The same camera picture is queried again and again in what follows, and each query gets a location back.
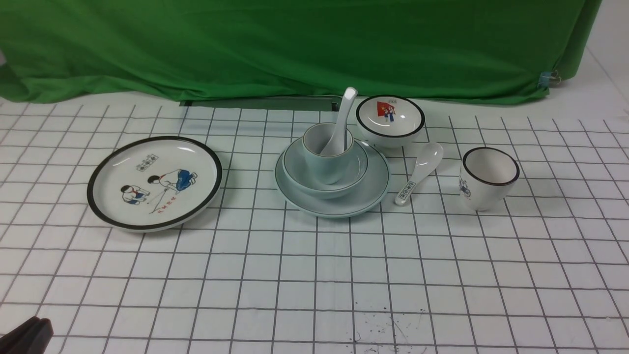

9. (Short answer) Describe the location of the black-rimmed illustrated white plate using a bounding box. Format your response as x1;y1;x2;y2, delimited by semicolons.
86;135;223;233

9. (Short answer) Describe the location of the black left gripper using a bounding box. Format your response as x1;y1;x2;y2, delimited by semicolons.
0;316;54;354

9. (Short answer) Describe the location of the pale green ceramic plate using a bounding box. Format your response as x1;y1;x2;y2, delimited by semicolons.
274;139;392;219

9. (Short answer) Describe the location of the metal binder clip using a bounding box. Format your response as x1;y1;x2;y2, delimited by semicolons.
537;70;563;89

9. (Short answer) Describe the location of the green backdrop cloth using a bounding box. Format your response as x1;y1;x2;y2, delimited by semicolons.
0;0;600;105

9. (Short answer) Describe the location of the green metal tray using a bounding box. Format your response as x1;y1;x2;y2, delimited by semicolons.
180;96;342;112

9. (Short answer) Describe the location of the plain white ceramic spoon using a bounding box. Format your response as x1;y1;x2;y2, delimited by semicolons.
320;87;358;156

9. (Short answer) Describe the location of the pale green ceramic cup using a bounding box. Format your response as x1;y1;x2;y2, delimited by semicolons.
302;122;354;184

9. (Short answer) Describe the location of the black-rimmed illustrated white bowl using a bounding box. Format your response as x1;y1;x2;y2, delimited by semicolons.
356;95;426;148

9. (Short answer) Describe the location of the black-rimmed white ceramic cup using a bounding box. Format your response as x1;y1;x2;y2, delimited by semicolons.
458;147;521;211

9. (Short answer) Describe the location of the white spoon with printed handle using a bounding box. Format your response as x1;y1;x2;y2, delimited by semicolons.
395;143;443;207

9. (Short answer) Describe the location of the pale green ceramic bowl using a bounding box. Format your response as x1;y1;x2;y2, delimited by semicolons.
280;138;369;199

